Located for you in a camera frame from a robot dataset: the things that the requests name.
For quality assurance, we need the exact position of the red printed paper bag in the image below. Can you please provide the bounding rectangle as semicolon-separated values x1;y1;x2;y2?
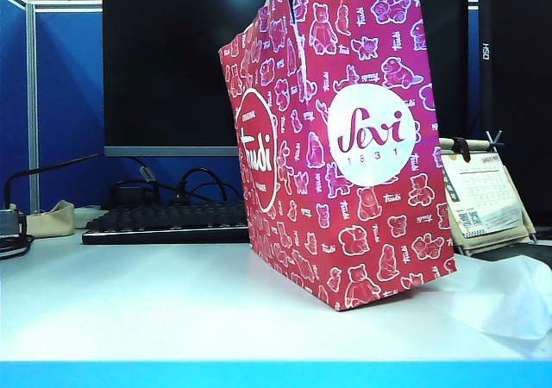
217;0;458;314

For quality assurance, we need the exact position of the black keyboard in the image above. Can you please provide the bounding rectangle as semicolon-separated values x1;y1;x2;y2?
81;201;254;246

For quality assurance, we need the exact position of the black power adapter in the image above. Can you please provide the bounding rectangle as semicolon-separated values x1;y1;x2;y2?
112;179;154;208

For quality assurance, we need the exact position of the large black computer monitor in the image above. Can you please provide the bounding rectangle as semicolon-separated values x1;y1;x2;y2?
102;0;470;159

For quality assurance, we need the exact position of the beige canvas desk calendar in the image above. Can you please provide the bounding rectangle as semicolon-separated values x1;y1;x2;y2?
438;129;538;258

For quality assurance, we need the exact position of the blue office partition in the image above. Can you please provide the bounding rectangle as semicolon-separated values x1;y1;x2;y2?
0;0;107;215

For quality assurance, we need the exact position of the beige cloth pouch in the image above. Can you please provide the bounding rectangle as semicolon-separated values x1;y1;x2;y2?
25;200;77;238

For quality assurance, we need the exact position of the black desk mat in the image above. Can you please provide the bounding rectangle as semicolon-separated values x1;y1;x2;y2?
478;241;552;272

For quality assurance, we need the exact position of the black HSD monitor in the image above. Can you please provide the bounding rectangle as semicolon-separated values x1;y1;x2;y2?
478;0;552;229

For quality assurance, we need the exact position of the white crumpled tissue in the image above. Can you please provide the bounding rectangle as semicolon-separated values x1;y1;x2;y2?
430;253;552;341

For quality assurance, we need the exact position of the grey metal box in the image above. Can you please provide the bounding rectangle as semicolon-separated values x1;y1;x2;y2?
0;209;22;238

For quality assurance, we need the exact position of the black looped cable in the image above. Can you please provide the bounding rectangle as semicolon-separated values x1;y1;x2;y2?
170;166;245;206

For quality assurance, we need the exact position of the black cable with ferrite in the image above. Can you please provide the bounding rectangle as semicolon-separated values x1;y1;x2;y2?
129;157;156;186

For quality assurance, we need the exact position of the thick black cable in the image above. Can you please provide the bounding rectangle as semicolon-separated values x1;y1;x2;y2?
3;153;107;210

